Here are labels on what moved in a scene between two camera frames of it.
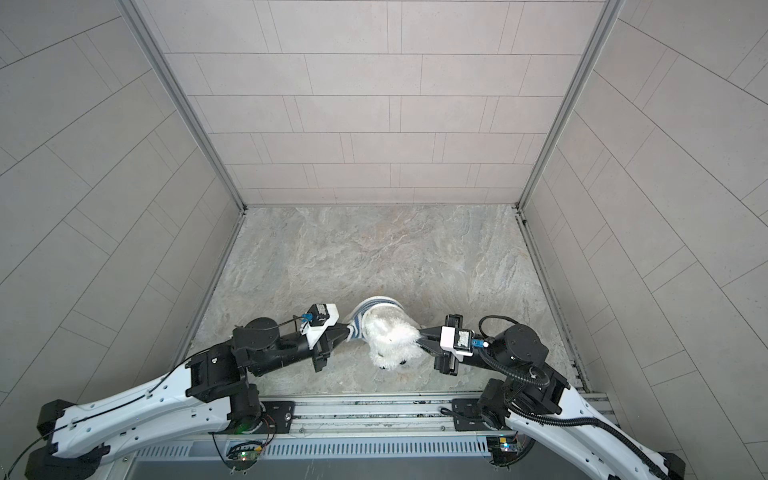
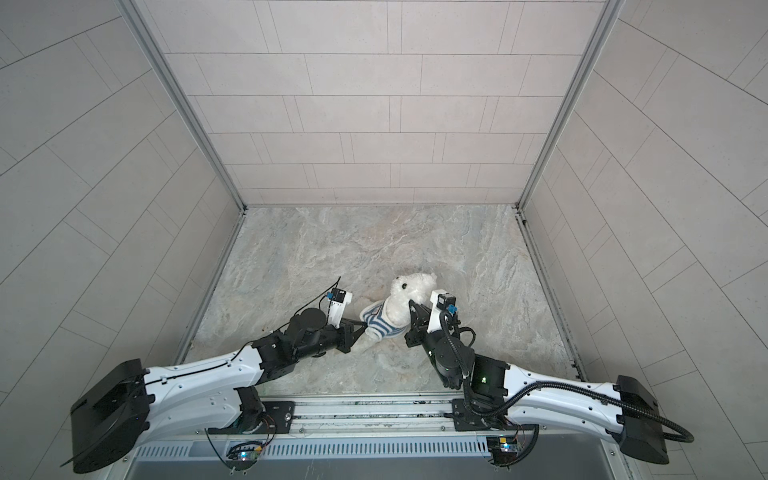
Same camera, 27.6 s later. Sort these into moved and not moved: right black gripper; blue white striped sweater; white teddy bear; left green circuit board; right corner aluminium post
Moved: right black gripper; white teddy bear; blue white striped sweater
Not moved: left green circuit board; right corner aluminium post
